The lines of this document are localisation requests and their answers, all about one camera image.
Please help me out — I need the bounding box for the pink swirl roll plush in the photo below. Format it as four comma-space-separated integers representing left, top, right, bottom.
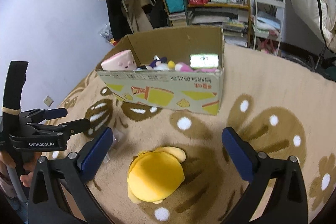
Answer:
101, 49, 137, 71

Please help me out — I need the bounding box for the purple plush toy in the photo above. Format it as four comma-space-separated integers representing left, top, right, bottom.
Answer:
136, 55, 176, 71

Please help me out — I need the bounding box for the yellow plush toy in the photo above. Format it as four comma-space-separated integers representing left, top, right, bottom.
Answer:
127, 145, 187, 204

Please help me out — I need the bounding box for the pink bear plush toy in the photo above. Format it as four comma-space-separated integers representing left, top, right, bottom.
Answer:
175, 63, 219, 73

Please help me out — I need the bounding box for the printed cardboard box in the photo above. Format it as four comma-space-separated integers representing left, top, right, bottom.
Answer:
95, 26, 225, 115

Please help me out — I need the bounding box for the clear bag of small things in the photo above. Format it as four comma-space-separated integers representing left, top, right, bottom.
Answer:
98, 26, 113, 42

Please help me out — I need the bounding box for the stack of brown books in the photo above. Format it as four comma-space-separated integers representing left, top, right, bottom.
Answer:
168, 11, 193, 28

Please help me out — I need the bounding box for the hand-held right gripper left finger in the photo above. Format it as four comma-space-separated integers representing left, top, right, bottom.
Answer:
28, 126, 114, 224

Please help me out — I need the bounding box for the blue white folded cloth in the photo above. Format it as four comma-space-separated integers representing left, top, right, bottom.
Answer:
256, 11, 281, 30

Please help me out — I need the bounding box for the beige patterned blanket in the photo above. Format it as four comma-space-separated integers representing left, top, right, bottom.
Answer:
45, 43, 336, 224

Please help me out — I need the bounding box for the green tissue packet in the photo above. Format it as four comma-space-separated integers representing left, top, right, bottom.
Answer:
189, 54, 219, 69

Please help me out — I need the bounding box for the black hanging coat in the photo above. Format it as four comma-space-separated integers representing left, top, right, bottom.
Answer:
106, 0, 132, 41

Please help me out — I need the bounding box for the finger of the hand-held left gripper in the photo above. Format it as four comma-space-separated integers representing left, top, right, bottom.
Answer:
31, 118, 91, 141
20, 108, 68, 125

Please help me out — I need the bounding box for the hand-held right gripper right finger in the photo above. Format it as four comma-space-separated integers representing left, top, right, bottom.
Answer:
221, 127, 309, 224

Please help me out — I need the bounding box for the pile of magazines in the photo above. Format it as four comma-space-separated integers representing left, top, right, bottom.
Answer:
192, 7, 248, 46

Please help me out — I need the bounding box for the beige canvas tote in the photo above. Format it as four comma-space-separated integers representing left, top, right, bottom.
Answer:
123, 0, 156, 33

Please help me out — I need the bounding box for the chair base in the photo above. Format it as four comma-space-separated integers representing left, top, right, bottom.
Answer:
283, 46, 336, 75

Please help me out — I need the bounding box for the small clear plastic packet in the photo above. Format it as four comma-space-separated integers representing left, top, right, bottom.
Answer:
105, 128, 124, 164

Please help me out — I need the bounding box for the person's left hand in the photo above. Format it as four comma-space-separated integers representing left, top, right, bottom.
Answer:
0, 152, 42, 198

